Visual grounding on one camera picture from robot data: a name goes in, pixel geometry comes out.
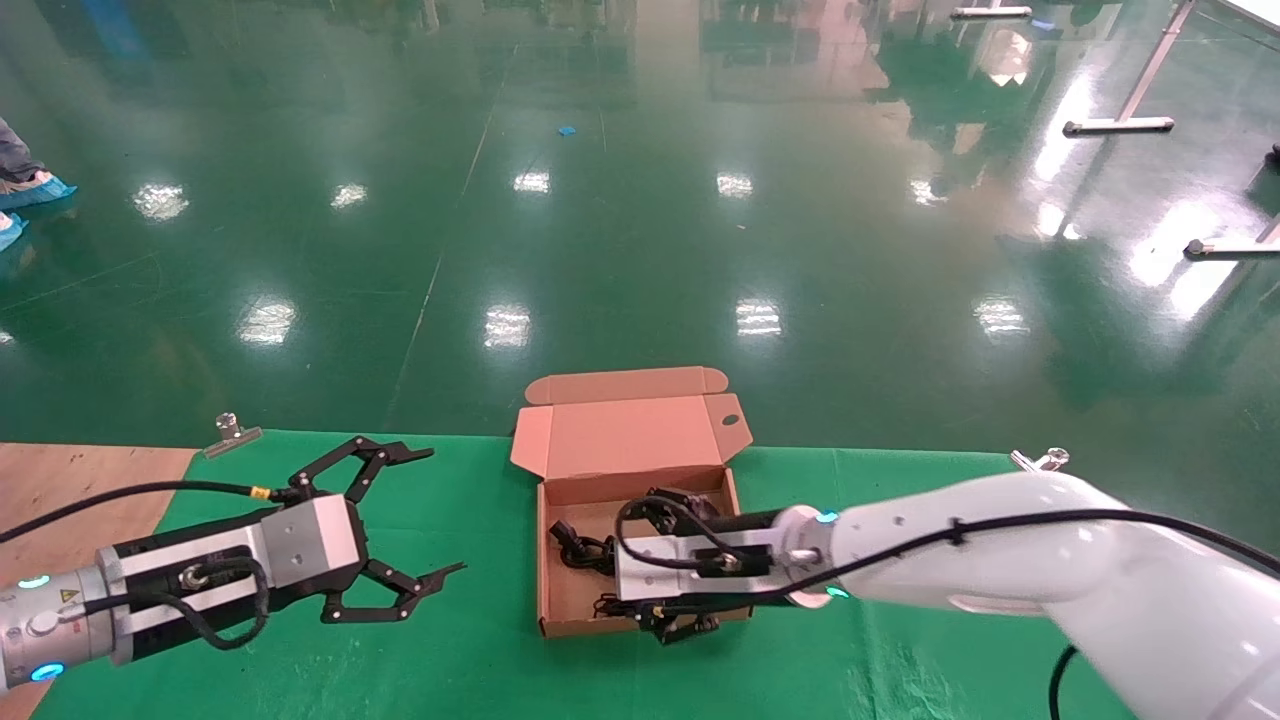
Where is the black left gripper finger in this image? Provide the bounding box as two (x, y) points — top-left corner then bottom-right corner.
(285, 436), (437, 506)
(320, 560), (468, 625)

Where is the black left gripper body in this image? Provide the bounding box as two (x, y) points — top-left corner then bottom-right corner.
(100, 522), (373, 661)

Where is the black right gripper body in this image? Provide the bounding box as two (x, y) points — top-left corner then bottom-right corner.
(648, 508), (801, 614)

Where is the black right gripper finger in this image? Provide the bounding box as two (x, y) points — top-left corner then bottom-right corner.
(645, 487), (723, 526)
(638, 608), (723, 644)

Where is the black power cable with plug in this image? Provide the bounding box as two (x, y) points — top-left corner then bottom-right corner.
(548, 518), (618, 578)

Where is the open cardboard box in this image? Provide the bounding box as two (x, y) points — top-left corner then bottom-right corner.
(510, 366), (754, 638)

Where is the green tablecloth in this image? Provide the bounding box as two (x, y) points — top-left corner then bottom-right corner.
(30, 430), (1136, 720)

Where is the grey trouser leg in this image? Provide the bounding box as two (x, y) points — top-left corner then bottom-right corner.
(0, 118), (46, 186)

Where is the white desk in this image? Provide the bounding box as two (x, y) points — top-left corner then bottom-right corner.
(950, 0), (1198, 137)

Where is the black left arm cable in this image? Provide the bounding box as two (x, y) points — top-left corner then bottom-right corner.
(0, 480), (301, 651)

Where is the thick black hanging cable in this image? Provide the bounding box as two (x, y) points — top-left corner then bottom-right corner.
(1048, 645), (1079, 720)

